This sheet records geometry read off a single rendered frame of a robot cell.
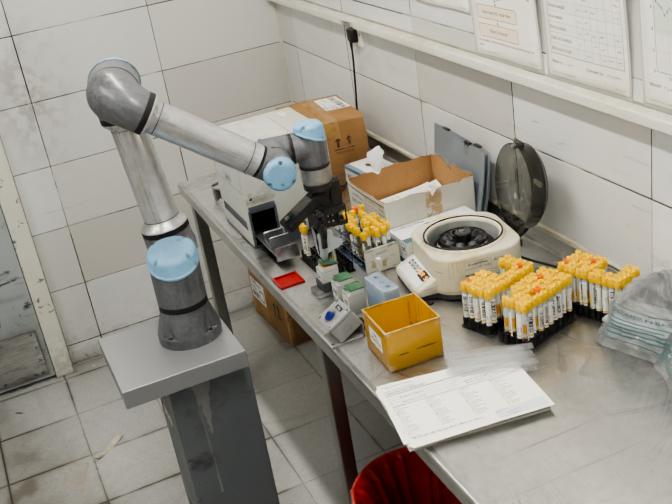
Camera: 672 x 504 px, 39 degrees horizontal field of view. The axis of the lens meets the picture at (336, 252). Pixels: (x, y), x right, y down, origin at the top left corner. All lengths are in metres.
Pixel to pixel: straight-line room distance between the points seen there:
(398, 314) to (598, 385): 0.48
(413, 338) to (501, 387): 0.22
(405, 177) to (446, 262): 0.60
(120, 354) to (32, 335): 1.82
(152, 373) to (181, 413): 0.15
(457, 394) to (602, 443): 0.31
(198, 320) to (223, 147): 0.41
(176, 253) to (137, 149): 0.25
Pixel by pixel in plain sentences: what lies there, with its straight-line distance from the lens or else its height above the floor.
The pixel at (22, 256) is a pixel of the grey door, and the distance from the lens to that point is 3.95.
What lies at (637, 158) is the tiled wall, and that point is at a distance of 2.15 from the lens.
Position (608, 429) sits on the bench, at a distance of 1.87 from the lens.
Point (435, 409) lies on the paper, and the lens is 1.92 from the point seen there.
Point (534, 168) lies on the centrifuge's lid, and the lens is 2.30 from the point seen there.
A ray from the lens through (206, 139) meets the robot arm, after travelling 2.08.
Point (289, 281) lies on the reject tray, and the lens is 2.52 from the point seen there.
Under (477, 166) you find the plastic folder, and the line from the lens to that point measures 2.66.
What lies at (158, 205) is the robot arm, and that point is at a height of 1.22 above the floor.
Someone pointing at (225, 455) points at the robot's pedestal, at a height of 0.62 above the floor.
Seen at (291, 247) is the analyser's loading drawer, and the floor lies 0.93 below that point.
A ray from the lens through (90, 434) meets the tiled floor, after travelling 3.75.
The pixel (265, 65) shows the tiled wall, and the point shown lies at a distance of 4.04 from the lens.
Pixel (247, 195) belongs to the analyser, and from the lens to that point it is 2.69.
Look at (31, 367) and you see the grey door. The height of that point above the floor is 0.08.
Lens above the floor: 2.01
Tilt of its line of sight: 25 degrees down
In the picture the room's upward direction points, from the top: 9 degrees counter-clockwise
